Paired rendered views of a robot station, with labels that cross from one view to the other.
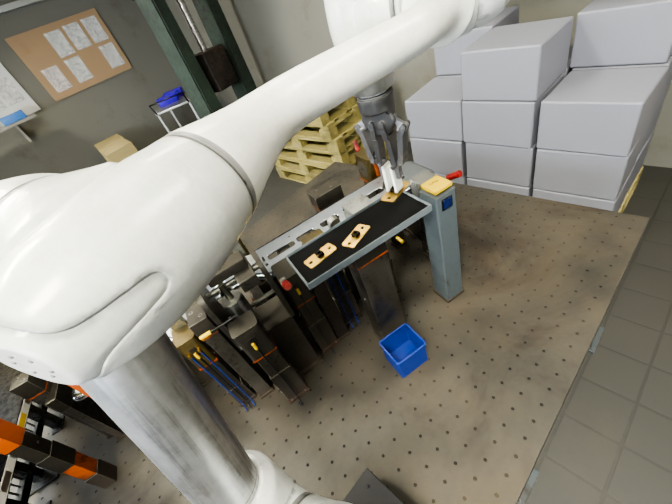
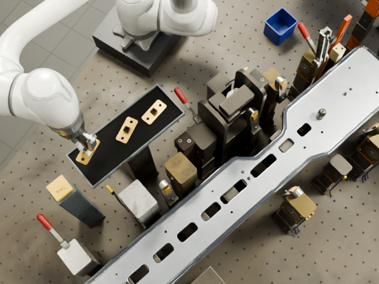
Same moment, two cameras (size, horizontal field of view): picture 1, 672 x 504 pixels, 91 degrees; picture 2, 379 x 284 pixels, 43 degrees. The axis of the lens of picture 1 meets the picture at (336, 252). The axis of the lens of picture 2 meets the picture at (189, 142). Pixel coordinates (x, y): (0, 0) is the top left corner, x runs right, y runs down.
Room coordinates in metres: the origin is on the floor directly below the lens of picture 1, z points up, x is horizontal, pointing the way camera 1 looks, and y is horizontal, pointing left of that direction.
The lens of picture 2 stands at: (1.23, -0.08, 2.58)
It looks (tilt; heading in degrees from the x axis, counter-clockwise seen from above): 71 degrees down; 159
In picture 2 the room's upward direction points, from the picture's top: 4 degrees counter-clockwise
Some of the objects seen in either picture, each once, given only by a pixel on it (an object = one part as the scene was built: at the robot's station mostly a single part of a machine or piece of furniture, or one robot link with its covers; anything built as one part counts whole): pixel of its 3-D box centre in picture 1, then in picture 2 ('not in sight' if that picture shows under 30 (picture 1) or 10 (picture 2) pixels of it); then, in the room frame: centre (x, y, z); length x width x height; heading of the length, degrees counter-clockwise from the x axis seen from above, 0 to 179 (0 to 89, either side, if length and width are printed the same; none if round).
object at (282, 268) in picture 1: (309, 311); (198, 149); (0.72, 0.15, 0.89); 0.12 x 0.07 x 0.38; 16
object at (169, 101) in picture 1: (188, 122); not in sight; (5.81, 1.39, 0.49); 1.05 x 0.60 x 0.98; 177
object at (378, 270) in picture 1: (377, 291); (136, 156); (0.66, -0.07, 0.92); 0.10 x 0.08 x 0.45; 106
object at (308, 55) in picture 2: not in sight; (302, 76); (0.62, 0.64, 0.87); 0.10 x 0.07 x 0.35; 16
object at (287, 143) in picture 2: not in sight; (280, 158); (0.87, 0.41, 0.84); 0.12 x 0.05 x 0.29; 16
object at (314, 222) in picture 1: (268, 257); (245, 183); (0.93, 0.22, 1.00); 1.38 x 0.22 x 0.02; 106
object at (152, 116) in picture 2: (319, 254); (153, 111); (0.63, 0.04, 1.17); 0.08 x 0.04 x 0.01; 115
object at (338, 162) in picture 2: not in sight; (333, 178); (1.02, 0.55, 0.84); 0.10 x 0.05 x 0.29; 16
